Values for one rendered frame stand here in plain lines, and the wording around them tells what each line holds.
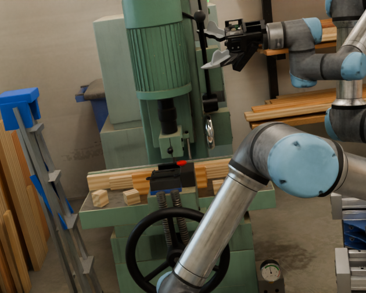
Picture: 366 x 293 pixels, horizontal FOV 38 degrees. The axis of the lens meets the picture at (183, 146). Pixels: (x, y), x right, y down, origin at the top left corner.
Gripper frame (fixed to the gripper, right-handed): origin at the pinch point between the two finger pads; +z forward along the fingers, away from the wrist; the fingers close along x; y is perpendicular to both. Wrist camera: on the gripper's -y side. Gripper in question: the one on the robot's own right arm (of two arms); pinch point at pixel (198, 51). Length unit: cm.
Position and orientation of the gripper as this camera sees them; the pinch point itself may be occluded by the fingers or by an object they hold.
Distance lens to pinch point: 159.2
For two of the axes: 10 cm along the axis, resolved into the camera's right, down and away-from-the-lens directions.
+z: -9.9, 1.2, 0.6
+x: 0.6, 8.2, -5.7
